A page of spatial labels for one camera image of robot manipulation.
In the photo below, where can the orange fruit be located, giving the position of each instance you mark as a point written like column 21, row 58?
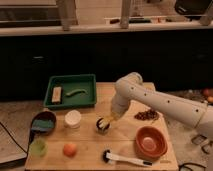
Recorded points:
column 70, row 149

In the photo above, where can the orange bowl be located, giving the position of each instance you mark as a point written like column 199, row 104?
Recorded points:
column 150, row 143

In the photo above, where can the white plastic cup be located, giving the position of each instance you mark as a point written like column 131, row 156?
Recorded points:
column 72, row 119

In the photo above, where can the blue green sponge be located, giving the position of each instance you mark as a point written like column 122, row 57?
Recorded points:
column 42, row 125

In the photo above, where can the dark brown bowl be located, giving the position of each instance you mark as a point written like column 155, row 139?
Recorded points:
column 45, row 115

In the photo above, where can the white dish brush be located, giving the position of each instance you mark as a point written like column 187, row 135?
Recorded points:
column 108, row 155

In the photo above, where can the small metal cup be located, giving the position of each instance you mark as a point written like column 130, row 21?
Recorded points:
column 102, row 126

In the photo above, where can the green plastic cup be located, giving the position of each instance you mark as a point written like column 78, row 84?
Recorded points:
column 38, row 147

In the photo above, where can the dark grapes bunch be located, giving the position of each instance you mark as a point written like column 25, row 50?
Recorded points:
column 147, row 115

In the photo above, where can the wooden board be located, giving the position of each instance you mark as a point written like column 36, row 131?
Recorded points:
column 119, row 139

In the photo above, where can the green pepper toy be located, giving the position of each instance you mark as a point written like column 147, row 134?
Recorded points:
column 74, row 92

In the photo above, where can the yellow banana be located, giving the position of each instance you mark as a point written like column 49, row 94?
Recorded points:
column 109, row 119

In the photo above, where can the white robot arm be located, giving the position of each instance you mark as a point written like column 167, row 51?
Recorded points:
column 191, row 113

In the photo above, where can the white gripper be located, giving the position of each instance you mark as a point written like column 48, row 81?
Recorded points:
column 119, row 106

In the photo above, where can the green plastic tray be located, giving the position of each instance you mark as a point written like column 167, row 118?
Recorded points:
column 69, row 83

